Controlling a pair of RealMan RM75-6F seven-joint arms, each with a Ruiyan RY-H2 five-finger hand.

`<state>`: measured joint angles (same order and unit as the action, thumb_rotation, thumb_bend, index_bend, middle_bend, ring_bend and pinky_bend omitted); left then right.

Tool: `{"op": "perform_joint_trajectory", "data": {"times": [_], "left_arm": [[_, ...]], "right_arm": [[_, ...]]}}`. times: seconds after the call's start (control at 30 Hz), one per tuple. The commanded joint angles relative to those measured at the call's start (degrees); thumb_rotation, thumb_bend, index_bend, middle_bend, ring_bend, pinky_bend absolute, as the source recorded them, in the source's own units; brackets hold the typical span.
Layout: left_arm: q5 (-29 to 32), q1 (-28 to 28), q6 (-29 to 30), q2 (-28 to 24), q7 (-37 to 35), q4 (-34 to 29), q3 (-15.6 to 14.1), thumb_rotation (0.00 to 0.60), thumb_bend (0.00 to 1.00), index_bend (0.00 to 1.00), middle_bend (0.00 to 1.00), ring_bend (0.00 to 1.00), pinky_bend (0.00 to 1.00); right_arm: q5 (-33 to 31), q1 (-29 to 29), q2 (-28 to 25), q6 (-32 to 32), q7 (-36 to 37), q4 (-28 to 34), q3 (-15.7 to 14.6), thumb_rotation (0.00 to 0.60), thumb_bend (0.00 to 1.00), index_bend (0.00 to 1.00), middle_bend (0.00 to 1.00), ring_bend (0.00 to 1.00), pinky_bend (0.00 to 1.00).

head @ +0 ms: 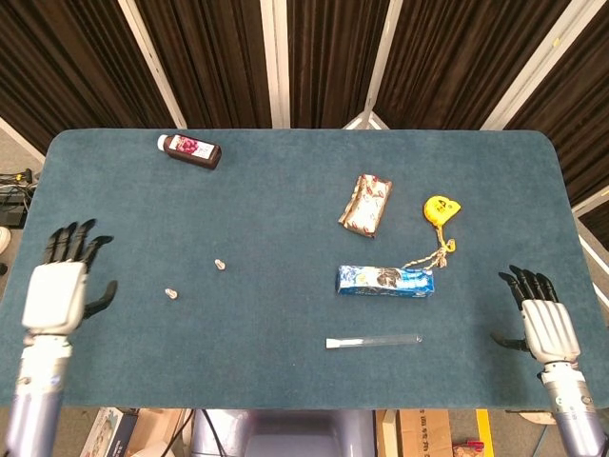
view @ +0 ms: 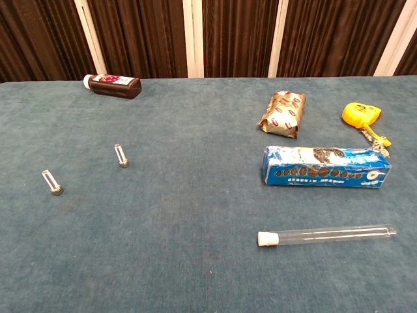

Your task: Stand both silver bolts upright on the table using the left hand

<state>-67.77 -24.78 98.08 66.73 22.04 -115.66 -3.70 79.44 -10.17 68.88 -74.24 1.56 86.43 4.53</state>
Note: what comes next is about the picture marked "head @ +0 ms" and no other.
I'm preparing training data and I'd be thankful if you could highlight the white and blue printed box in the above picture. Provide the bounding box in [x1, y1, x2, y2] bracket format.
[78, 407, 139, 457]

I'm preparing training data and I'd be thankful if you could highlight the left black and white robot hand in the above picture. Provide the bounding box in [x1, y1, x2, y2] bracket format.
[21, 218, 119, 334]

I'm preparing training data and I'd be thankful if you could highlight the yellow strip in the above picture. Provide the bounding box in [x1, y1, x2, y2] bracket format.
[475, 408, 491, 457]

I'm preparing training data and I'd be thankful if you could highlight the red snack package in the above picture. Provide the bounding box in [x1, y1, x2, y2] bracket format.
[451, 441, 486, 457]

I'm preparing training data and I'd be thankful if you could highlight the brown cardboard box with print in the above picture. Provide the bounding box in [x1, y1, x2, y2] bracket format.
[375, 408, 452, 457]

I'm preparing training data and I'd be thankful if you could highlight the white frame post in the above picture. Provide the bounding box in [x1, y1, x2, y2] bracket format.
[260, 0, 291, 129]
[0, 116, 47, 166]
[116, 0, 187, 129]
[480, 0, 599, 130]
[342, 0, 405, 130]
[570, 185, 609, 218]

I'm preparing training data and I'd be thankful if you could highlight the dark red juice bottle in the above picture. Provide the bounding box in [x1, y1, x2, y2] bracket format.
[157, 133, 223, 170]

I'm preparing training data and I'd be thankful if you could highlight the black device with cables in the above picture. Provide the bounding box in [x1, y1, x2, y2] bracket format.
[0, 168, 40, 228]

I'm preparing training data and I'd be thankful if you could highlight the blue cookie box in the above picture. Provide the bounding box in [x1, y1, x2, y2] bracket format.
[337, 265, 437, 299]

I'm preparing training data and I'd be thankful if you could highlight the yellow tape measure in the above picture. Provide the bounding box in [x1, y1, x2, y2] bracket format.
[402, 194, 462, 271]

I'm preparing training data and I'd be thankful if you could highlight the dark brown pleated curtain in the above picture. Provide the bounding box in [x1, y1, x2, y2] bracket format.
[0, 0, 609, 239]

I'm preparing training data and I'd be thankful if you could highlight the plain brown cardboard piece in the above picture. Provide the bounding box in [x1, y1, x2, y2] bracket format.
[126, 408, 187, 457]

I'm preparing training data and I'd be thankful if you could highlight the clear test tube white stopper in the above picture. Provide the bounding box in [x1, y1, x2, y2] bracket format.
[325, 333, 423, 351]

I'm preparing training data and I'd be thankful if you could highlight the blue felt table cover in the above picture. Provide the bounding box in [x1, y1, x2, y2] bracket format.
[0, 128, 609, 411]

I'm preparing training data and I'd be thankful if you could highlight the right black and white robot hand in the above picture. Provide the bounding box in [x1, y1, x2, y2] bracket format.
[490, 265, 582, 366]

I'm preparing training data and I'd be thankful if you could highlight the beige snack packet red print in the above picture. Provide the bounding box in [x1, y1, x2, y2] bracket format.
[337, 174, 394, 239]

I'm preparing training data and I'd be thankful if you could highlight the grey robot torso base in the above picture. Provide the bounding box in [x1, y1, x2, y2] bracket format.
[189, 408, 377, 457]

